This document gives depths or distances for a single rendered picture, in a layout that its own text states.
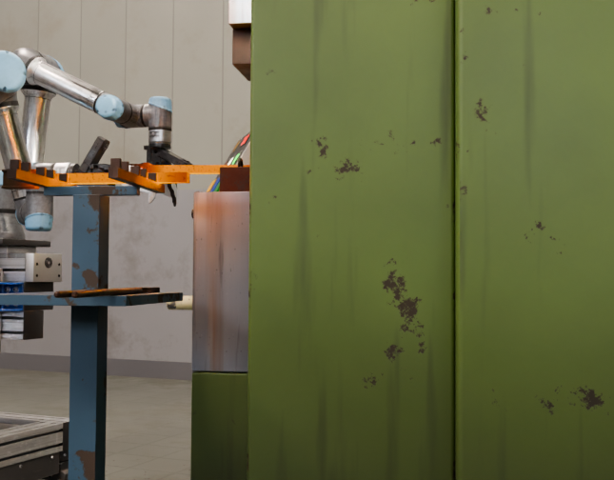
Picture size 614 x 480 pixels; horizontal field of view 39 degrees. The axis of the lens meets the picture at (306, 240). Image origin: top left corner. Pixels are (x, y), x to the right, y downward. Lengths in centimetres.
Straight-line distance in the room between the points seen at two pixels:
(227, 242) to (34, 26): 509
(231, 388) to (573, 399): 84
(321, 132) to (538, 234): 50
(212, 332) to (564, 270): 89
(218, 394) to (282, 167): 62
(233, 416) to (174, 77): 430
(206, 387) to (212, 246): 35
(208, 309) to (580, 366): 91
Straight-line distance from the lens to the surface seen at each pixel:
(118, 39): 658
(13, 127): 269
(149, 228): 618
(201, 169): 241
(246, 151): 282
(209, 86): 608
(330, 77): 189
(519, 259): 174
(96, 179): 205
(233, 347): 216
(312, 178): 186
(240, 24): 235
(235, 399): 217
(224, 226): 216
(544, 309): 174
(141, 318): 622
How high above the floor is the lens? 70
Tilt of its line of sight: 2 degrees up
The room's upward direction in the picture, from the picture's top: straight up
